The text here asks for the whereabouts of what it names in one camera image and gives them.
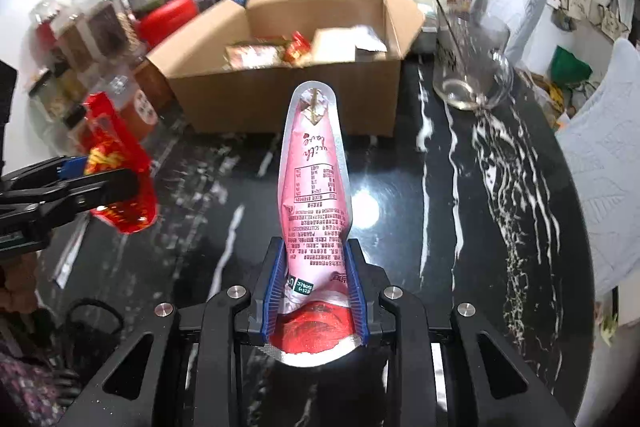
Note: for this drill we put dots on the pink red snack packet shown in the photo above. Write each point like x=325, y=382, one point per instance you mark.
x=315, y=187

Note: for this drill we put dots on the clear glass pitcher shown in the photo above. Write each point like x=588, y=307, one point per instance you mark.
x=470, y=67

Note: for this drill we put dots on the person's patterned clothing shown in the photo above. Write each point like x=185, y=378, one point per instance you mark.
x=30, y=392

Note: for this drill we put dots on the person's left hand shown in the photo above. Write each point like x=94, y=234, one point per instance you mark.
x=17, y=287

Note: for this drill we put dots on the tan snack packet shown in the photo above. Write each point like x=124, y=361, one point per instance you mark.
x=255, y=54

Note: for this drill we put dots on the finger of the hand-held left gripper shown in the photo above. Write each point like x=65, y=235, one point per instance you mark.
x=110, y=187
x=72, y=167

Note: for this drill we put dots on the brown cardboard box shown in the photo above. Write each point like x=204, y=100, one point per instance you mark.
x=300, y=97

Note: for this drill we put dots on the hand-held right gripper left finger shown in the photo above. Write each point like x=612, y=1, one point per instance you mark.
x=274, y=297

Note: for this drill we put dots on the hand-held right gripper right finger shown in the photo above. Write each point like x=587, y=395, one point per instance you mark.
x=357, y=294

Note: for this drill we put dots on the clear plastic jar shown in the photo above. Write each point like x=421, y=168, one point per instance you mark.
x=100, y=19
x=55, y=37

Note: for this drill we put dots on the red lidded container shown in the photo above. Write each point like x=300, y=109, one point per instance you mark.
x=167, y=19

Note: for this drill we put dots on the jar with red label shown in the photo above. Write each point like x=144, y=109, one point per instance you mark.
x=132, y=107

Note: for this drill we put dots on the green shopping bag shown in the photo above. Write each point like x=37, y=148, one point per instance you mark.
x=570, y=64

